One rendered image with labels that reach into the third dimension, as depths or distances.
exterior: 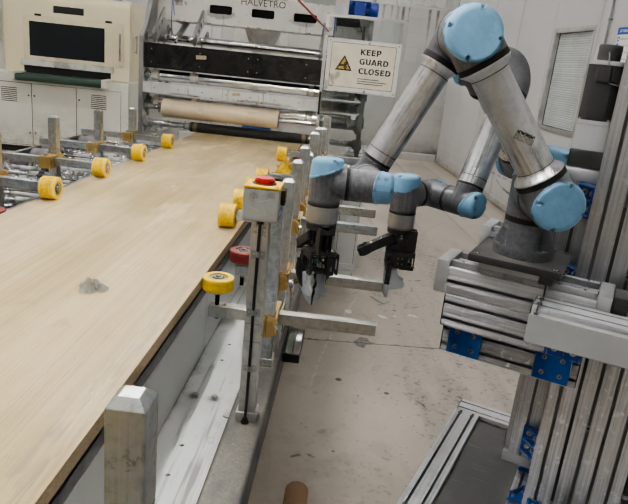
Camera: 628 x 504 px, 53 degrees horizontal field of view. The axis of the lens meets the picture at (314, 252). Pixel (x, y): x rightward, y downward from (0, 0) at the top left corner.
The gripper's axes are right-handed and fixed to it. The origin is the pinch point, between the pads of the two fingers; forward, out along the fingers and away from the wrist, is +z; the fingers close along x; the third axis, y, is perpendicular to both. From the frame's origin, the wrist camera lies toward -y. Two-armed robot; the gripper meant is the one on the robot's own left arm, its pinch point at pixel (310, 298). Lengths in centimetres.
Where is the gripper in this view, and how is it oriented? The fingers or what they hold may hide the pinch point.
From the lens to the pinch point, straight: 155.6
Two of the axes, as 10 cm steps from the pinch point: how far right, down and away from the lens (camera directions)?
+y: 3.0, 3.1, -9.0
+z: -1.0, 9.5, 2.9
